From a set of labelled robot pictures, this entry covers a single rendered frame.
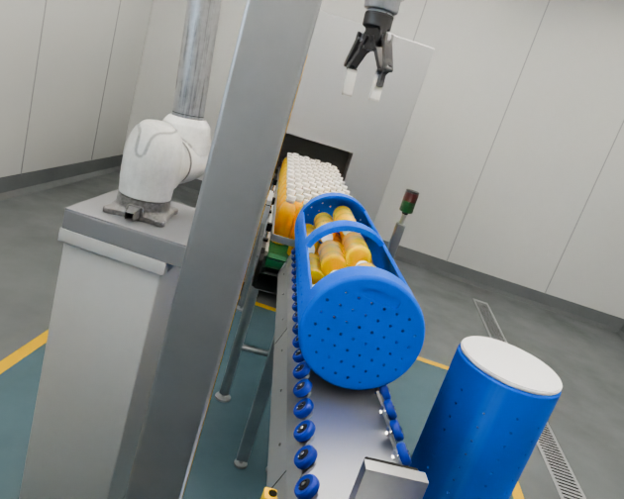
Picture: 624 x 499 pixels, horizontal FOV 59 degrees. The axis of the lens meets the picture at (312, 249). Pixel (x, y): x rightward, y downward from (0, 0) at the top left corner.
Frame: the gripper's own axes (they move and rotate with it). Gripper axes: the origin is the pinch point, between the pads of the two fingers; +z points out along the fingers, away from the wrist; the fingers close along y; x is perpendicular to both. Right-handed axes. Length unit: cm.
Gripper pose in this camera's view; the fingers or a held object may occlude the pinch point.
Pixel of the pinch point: (361, 93)
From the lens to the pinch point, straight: 150.7
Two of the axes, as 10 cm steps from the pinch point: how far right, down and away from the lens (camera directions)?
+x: -8.6, -0.7, -5.0
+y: -4.6, -3.3, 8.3
